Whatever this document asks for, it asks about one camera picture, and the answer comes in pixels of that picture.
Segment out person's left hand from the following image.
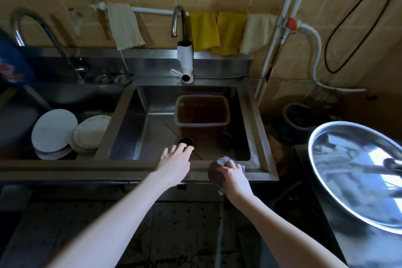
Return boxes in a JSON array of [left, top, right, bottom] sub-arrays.
[[153, 143, 195, 187]]

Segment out person's right hand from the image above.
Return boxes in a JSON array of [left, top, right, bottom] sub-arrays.
[[216, 160, 255, 204]]

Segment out grey dish cloth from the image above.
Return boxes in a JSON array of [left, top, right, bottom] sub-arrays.
[[208, 156, 246, 196]]

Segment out person's right forearm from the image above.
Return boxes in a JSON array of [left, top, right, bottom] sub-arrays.
[[227, 195, 350, 268]]

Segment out person's left forearm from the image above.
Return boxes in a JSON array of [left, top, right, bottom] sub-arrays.
[[53, 171, 175, 268]]

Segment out clear plastic rectangular container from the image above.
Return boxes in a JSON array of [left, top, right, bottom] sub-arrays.
[[174, 95, 230, 128]]

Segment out stainless steel double sink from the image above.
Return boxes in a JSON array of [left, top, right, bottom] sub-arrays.
[[0, 45, 280, 182]]

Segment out dark ceramic pot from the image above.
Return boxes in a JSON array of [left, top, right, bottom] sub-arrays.
[[282, 103, 318, 145]]

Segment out white faucet water heater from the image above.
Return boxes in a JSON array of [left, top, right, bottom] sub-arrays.
[[177, 41, 194, 85]]

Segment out patterned rim plate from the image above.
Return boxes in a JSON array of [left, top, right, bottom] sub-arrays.
[[69, 115, 112, 153]]

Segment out yellow hanging cloth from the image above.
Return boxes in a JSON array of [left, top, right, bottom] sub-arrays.
[[210, 11, 248, 55], [189, 10, 221, 52]]

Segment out large white plate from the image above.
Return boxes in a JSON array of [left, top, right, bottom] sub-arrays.
[[31, 109, 78, 153]]

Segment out curved chrome faucet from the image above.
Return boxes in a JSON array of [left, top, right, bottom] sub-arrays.
[[171, 5, 190, 42]]

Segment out large steel pot lid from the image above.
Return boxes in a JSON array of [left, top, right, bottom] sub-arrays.
[[308, 121, 402, 236]]

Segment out white striped hanging cloth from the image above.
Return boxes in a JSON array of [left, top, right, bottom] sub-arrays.
[[107, 2, 146, 51]]

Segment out cream hanging cloth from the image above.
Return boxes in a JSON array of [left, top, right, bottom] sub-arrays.
[[240, 13, 278, 55]]

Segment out white vertical pipes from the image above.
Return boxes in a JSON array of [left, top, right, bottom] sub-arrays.
[[254, 0, 318, 99]]

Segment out tall chrome gooseneck faucet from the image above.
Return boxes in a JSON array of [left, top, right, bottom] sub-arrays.
[[10, 8, 87, 84]]

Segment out blue plastic bag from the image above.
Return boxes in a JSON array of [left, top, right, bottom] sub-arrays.
[[0, 27, 36, 84]]

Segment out white flexible hose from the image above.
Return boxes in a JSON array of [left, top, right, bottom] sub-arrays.
[[297, 23, 367, 93]]

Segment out white horizontal wall pipe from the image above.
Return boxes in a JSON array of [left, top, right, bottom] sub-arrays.
[[90, 1, 190, 17]]

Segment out black cable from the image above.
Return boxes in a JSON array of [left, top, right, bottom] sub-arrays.
[[324, 0, 392, 74]]

